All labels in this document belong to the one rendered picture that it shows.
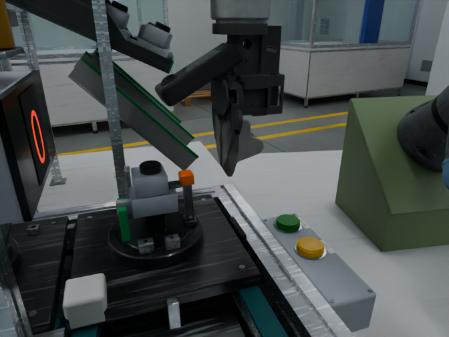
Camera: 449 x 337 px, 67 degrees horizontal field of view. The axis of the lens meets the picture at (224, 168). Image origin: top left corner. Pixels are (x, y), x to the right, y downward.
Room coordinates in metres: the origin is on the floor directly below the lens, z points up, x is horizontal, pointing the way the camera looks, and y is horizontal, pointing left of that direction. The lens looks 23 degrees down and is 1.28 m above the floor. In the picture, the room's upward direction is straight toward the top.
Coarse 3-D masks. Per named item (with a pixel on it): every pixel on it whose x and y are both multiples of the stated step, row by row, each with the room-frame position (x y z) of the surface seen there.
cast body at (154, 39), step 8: (160, 24) 0.69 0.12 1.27; (144, 32) 0.68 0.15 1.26; (152, 32) 0.68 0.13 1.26; (160, 32) 0.68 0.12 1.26; (168, 32) 0.70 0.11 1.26; (128, 40) 0.70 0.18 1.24; (144, 40) 0.68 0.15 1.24; (152, 40) 0.68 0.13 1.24; (160, 40) 0.68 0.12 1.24; (168, 40) 0.70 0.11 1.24; (152, 48) 0.68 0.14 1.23; (160, 48) 0.68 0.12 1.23; (168, 56) 0.69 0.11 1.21
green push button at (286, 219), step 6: (282, 216) 0.50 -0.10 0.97; (288, 216) 0.50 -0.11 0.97; (294, 216) 0.50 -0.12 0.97; (276, 222) 0.49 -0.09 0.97; (282, 222) 0.48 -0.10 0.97; (288, 222) 0.48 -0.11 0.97; (294, 222) 0.48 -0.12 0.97; (282, 228) 0.47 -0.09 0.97; (288, 228) 0.47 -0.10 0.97; (294, 228) 0.47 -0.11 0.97
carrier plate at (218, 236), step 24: (96, 216) 0.50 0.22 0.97; (216, 216) 0.50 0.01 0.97; (96, 240) 0.43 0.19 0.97; (216, 240) 0.43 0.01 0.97; (72, 264) 0.38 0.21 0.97; (96, 264) 0.38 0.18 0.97; (120, 264) 0.38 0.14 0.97; (192, 264) 0.38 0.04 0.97; (216, 264) 0.38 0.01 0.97; (240, 264) 0.38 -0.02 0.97; (120, 288) 0.33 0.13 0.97; (144, 288) 0.33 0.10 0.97; (168, 288) 0.33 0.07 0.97; (192, 288) 0.33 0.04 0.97; (216, 288) 0.34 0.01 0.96; (240, 288) 0.35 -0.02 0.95; (120, 312) 0.30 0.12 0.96; (144, 312) 0.31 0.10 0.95
